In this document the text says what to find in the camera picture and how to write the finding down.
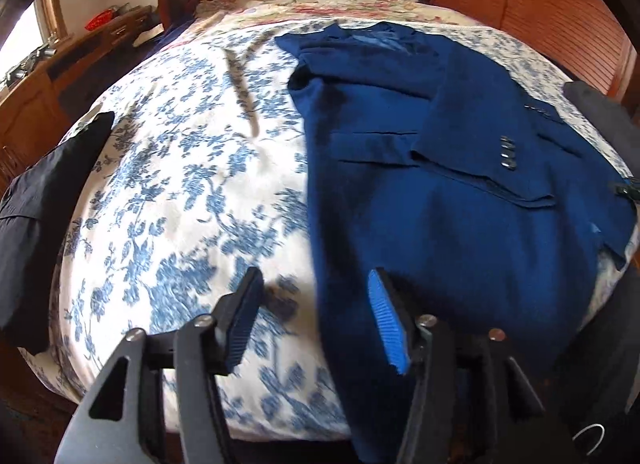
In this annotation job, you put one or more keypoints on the wooden slatted wardrobe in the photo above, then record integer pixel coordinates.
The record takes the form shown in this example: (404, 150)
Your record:
(540, 3)

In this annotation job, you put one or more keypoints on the grey folded garment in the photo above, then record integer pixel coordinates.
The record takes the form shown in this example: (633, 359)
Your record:
(607, 113)

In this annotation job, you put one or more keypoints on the pink floral quilt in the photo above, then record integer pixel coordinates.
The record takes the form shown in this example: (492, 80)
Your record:
(280, 6)

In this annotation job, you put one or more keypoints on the blue suit jacket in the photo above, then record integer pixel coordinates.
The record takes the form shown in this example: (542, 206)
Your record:
(425, 204)

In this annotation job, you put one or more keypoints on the red basket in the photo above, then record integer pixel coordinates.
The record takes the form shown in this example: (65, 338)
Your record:
(98, 22)

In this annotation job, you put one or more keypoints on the wooden desk cabinet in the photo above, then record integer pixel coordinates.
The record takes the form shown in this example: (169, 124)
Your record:
(45, 93)

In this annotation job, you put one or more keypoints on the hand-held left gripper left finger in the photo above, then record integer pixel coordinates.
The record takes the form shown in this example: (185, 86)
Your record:
(245, 314)

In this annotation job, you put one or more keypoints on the wood-framed window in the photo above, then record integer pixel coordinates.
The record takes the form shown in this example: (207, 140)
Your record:
(30, 28)

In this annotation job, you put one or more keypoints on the blue floral bedspread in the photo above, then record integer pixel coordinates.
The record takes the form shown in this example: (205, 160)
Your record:
(190, 183)

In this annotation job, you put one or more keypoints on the black folded garment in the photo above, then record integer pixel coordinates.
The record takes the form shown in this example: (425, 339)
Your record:
(45, 224)

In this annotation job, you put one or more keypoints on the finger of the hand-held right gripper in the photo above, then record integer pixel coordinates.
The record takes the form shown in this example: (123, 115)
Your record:
(627, 191)

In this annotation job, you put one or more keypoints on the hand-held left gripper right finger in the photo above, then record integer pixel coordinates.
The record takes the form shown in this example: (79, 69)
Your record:
(385, 319)

